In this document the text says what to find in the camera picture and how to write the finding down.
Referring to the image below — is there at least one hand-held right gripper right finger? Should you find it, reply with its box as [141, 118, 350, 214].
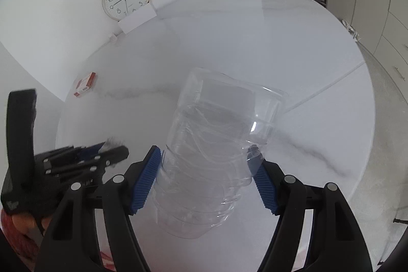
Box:
[251, 160, 373, 272]

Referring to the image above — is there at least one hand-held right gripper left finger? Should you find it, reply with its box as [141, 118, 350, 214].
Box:
[34, 145, 162, 272]

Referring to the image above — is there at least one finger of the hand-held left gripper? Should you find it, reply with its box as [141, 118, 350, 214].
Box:
[45, 146, 130, 181]
[42, 140, 109, 163]

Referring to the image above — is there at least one clear plastic bottle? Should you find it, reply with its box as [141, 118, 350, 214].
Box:
[151, 67, 289, 240]

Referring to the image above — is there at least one person's left hand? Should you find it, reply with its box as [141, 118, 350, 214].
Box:
[11, 214, 52, 236]

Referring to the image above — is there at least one red white small box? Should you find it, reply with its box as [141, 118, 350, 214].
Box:
[73, 71, 97, 97]

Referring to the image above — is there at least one black tripod stand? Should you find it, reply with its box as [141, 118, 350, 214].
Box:
[377, 217, 408, 265]

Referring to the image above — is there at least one white card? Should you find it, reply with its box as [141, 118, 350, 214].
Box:
[118, 2, 158, 34]

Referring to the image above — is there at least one white cabinet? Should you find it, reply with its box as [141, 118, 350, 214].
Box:
[322, 0, 408, 83]

